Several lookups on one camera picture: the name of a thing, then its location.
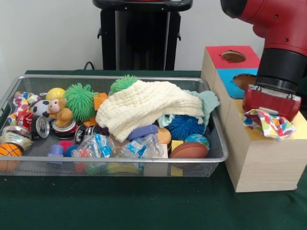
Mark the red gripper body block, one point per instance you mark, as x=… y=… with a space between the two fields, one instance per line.
x=271 y=103

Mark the polka dot cloth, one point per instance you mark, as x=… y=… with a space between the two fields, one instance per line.
x=271 y=127
x=20 y=101

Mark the cream knitted cloth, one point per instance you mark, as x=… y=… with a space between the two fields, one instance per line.
x=139 y=105

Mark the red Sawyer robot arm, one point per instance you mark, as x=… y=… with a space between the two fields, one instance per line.
x=278 y=48

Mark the wooden box with three holes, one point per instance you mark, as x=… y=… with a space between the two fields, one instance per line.
x=263 y=167

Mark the mint knitted cloth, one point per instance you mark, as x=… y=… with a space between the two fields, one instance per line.
x=211 y=103

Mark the globe print ball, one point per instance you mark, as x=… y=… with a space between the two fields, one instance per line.
x=196 y=140

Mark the blue spiky rubber ball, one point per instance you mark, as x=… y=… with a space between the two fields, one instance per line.
x=184 y=127

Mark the brown toy football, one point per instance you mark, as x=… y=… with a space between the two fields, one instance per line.
x=188 y=149

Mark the green spiky rubber ball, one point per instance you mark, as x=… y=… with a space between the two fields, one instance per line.
x=122 y=83
x=79 y=100

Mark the dark green table cloth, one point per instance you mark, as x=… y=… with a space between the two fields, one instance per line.
x=144 y=203

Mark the brown monkey plush toy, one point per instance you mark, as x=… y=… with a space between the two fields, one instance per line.
x=61 y=112

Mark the orange toy basketball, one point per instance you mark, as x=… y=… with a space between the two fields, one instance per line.
x=9 y=150

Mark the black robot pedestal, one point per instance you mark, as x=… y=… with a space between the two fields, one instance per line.
x=141 y=36

